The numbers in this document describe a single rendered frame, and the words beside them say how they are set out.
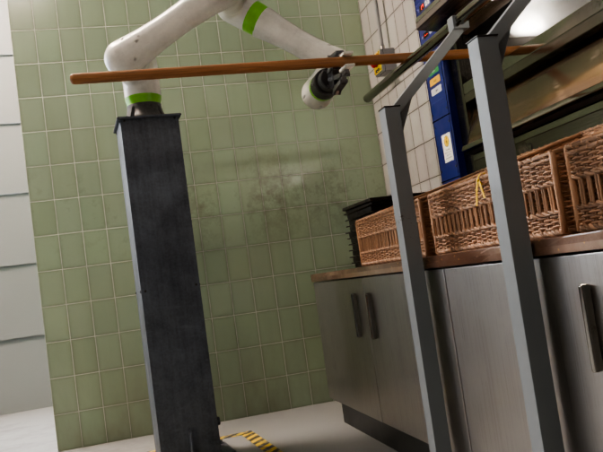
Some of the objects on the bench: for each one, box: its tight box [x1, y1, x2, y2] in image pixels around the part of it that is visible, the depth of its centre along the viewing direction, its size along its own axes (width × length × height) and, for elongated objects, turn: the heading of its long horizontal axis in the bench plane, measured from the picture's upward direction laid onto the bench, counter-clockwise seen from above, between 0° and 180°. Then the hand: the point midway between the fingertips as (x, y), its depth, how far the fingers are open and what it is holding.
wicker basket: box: [427, 124, 603, 255], centre depth 161 cm, size 49×56×28 cm
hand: (345, 61), depth 218 cm, fingers closed on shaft, 3 cm apart
